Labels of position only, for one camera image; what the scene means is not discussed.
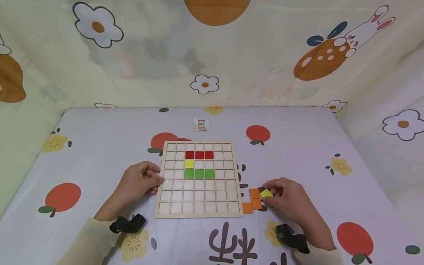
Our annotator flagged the person's right hand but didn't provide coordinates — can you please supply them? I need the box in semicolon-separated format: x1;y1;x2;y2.
262;178;336;251

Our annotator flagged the person's left hand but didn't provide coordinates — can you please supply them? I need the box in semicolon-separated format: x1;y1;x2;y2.
105;161;165;218

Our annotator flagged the person's left forearm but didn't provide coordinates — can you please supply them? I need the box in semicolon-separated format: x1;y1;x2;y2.
56;217;122;265

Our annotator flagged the black wrist band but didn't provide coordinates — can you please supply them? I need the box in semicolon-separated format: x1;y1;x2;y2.
275;223;311;255
109;213;146;234

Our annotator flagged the wooden grid board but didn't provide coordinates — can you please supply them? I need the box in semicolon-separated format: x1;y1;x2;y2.
154;141;244;219

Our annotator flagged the small pattern card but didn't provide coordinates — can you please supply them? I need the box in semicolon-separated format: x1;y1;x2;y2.
193;117;210;132

